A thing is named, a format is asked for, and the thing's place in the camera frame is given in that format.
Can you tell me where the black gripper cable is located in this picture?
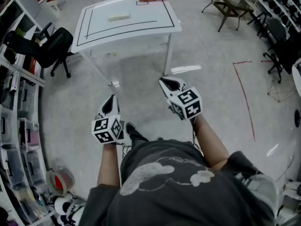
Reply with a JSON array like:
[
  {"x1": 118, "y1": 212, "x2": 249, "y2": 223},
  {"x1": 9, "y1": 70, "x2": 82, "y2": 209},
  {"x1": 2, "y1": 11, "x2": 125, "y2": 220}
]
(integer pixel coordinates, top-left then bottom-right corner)
[{"x1": 116, "y1": 142, "x2": 133, "y2": 160}]

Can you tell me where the cream rectangular block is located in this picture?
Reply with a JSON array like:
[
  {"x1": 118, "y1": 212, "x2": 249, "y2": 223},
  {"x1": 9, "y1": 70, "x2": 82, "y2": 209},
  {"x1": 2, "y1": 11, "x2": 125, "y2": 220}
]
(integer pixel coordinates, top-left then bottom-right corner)
[{"x1": 108, "y1": 10, "x2": 131, "y2": 22}]

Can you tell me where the round white fan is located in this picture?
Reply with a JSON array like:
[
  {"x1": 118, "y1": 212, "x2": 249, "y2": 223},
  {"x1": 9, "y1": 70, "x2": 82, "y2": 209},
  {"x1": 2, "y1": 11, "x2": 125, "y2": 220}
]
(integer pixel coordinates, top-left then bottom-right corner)
[{"x1": 45, "y1": 168, "x2": 76, "y2": 196}]

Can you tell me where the thin wire frame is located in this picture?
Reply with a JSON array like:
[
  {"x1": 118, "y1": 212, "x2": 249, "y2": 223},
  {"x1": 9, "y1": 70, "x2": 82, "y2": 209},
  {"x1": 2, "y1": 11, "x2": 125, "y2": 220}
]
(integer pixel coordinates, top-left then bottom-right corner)
[{"x1": 267, "y1": 78, "x2": 300, "y2": 103}]

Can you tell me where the white table with black lines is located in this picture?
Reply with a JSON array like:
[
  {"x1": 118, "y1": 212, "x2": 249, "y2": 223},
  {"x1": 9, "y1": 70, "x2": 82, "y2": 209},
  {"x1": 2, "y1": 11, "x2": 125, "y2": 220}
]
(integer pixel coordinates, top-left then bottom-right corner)
[{"x1": 71, "y1": 0, "x2": 183, "y2": 87}]

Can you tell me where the person's right forearm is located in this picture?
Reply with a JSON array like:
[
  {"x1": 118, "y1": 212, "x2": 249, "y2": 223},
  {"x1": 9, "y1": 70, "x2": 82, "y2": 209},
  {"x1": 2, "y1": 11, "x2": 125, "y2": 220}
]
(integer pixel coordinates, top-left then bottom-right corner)
[{"x1": 193, "y1": 114, "x2": 230, "y2": 170}]

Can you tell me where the black office chair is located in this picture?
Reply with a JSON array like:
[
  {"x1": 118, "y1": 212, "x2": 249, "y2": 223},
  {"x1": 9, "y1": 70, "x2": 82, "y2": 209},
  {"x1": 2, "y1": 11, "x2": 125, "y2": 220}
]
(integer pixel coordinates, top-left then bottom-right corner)
[{"x1": 3, "y1": 22, "x2": 79, "y2": 79}]

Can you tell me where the white and black device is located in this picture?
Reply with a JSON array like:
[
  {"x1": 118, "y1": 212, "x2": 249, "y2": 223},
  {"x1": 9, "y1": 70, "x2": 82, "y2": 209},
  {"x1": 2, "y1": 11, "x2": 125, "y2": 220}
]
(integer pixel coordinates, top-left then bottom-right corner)
[{"x1": 52, "y1": 192, "x2": 87, "y2": 226}]

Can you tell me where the person's black shoe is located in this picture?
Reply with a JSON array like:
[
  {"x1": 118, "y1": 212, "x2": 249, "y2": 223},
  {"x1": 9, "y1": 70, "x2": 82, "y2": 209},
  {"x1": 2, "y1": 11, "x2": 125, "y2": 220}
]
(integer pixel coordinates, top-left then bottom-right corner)
[{"x1": 125, "y1": 122, "x2": 149, "y2": 143}]

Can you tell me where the person's dark grey printed shirt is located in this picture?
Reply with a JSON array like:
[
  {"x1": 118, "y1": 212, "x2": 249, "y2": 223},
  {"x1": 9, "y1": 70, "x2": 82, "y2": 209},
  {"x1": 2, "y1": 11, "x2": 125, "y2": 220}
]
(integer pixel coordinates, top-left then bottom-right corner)
[{"x1": 79, "y1": 139, "x2": 279, "y2": 226}]

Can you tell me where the person's left forearm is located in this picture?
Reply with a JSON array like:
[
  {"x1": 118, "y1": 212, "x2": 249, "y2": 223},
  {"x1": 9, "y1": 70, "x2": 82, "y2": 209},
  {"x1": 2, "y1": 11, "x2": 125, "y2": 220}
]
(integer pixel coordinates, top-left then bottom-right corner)
[{"x1": 97, "y1": 142, "x2": 121, "y2": 188}]

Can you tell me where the metal frame glass table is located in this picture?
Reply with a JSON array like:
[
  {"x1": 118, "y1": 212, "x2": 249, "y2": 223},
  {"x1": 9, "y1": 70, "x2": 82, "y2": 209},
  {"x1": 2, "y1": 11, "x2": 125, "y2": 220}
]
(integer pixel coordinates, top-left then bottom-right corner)
[{"x1": 201, "y1": 0, "x2": 256, "y2": 32}]

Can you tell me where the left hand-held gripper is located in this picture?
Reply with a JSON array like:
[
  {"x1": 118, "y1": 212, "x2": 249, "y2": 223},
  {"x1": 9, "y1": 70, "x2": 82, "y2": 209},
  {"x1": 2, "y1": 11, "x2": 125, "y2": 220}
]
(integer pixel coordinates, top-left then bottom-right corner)
[{"x1": 91, "y1": 94, "x2": 125, "y2": 145}]

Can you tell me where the white shelf unit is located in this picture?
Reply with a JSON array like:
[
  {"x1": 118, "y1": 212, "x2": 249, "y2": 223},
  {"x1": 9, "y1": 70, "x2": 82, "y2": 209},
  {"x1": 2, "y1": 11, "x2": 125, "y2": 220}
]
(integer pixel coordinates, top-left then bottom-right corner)
[{"x1": 0, "y1": 0, "x2": 56, "y2": 226}]

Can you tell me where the clear bin with pink contents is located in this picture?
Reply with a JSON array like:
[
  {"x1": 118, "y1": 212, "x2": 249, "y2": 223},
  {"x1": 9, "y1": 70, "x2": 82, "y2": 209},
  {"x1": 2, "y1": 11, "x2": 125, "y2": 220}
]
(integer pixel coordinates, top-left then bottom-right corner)
[{"x1": 18, "y1": 118, "x2": 40, "y2": 153}]

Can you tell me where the black swivel chair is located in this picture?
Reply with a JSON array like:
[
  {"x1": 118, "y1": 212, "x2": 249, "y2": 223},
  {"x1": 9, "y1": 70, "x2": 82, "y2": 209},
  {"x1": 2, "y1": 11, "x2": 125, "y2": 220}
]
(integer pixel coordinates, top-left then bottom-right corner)
[{"x1": 261, "y1": 17, "x2": 301, "y2": 84}]

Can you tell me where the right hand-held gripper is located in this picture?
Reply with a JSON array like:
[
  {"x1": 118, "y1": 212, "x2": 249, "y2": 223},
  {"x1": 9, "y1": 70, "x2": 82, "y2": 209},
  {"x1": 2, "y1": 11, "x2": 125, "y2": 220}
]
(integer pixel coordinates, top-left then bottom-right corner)
[{"x1": 158, "y1": 77, "x2": 204, "y2": 121}]

